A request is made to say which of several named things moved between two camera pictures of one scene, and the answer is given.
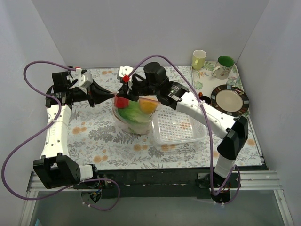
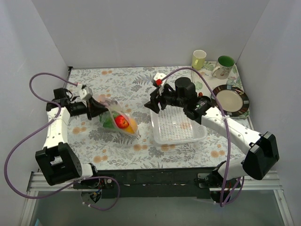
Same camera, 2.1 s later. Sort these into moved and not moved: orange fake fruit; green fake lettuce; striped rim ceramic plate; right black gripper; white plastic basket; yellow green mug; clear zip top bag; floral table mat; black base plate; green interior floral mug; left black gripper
Moved: clear zip top bag; green fake lettuce; left black gripper; right black gripper; orange fake fruit
Not moved: white plastic basket; black base plate; green interior floral mug; yellow green mug; floral table mat; striped rim ceramic plate
